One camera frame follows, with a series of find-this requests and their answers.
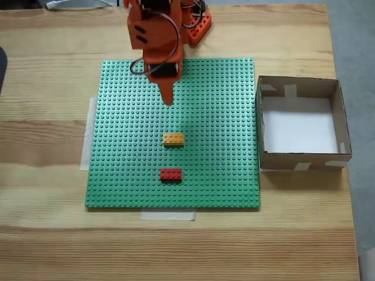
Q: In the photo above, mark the yellow lego block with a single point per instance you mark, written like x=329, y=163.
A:
x=173, y=139

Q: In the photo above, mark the green lego baseplate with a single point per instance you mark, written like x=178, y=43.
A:
x=205, y=131

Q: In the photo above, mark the red lego block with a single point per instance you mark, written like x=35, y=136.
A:
x=171, y=174

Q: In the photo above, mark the open cardboard box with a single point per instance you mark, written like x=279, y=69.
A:
x=304, y=165

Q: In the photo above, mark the translucent masking tape strip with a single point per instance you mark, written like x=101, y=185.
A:
x=167, y=216
x=86, y=152

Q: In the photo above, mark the white plastic object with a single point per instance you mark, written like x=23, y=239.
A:
x=54, y=4

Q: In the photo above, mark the white paper sheet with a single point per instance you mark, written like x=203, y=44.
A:
x=299, y=128

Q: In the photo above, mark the black rounded object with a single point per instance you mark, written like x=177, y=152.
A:
x=2, y=70

